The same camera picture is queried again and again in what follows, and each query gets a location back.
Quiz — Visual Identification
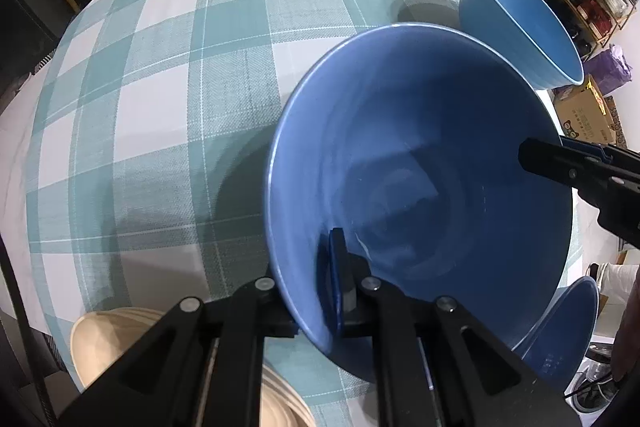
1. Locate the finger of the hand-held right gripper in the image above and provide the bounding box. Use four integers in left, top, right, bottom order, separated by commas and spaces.
560, 136, 640, 178
519, 138, 614, 190

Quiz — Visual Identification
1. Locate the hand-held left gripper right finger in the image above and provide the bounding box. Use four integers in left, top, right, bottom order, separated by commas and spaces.
320, 228, 583, 427

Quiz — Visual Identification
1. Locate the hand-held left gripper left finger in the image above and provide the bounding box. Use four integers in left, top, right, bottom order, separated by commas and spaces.
57, 277, 300, 427

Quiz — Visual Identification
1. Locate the blue bowl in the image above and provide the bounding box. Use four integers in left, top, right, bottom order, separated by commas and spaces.
458, 0, 585, 90
264, 23, 575, 380
510, 276, 600, 395

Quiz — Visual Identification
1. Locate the large cream plate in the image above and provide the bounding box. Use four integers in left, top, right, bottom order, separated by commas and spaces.
70, 307, 317, 427

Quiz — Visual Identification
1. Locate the cardboard box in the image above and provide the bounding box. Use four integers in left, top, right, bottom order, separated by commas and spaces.
552, 77, 628, 148

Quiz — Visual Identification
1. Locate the white plastic bag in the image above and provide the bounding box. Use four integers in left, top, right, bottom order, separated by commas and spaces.
587, 259, 640, 308

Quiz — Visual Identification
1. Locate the purple bag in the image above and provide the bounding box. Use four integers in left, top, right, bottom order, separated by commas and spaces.
582, 44, 627, 95

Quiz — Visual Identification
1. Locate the teal checked tablecloth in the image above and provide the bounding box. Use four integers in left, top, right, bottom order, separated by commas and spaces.
0, 0, 586, 413

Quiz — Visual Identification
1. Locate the black cable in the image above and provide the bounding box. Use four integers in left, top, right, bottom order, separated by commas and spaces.
0, 237, 56, 427

